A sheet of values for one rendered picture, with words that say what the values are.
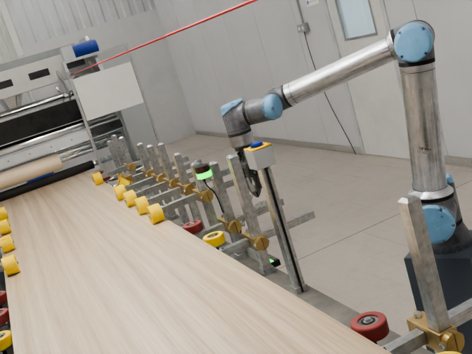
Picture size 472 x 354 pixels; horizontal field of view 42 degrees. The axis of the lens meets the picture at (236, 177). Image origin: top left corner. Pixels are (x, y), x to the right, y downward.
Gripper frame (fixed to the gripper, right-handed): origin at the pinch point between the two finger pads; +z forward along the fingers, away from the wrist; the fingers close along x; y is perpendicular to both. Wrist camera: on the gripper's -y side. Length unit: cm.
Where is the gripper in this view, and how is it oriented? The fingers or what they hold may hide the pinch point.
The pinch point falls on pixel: (256, 193)
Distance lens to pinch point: 238.2
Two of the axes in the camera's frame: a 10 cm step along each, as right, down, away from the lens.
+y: 3.8, 1.0, -9.2
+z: 2.9, 9.3, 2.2
